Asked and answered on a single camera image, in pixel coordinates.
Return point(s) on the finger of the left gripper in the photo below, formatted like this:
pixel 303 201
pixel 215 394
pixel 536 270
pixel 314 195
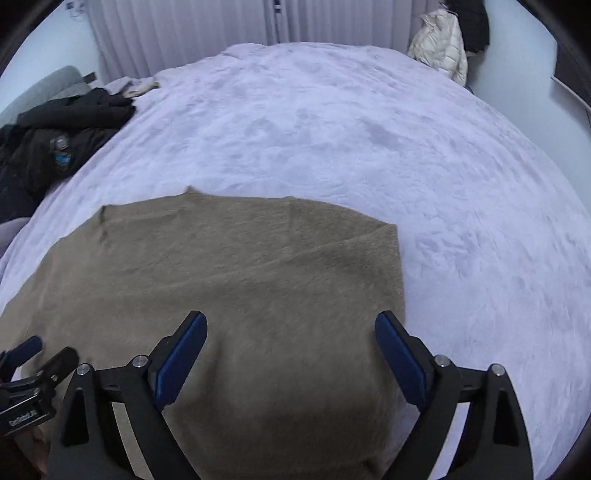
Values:
pixel 19 355
pixel 55 370

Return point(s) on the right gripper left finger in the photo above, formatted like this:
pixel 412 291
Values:
pixel 88 443

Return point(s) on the brown knit sweater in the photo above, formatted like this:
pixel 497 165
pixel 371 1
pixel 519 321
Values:
pixel 290 383

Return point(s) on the person's left hand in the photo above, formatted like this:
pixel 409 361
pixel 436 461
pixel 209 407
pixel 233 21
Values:
pixel 37 449

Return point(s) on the lavender fleece bed blanket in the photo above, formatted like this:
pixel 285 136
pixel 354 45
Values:
pixel 493 240

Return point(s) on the black jacket pile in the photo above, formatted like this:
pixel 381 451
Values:
pixel 52 142

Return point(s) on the grey headboard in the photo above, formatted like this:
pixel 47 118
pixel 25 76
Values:
pixel 63 83

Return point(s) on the beige small cloth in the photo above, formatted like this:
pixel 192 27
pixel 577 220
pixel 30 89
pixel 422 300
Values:
pixel 134 89

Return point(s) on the white pleated curtain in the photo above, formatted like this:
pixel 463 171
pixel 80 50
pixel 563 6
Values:
pixel 140 38

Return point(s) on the cream puffer jacket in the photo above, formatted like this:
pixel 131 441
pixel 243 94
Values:
pixel 439 44

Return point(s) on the black hanging coat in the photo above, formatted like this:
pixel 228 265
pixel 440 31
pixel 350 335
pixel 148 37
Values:
pixel 474 23

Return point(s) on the wall-mounted dark screen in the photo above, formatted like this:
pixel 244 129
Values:
pixel 573 76

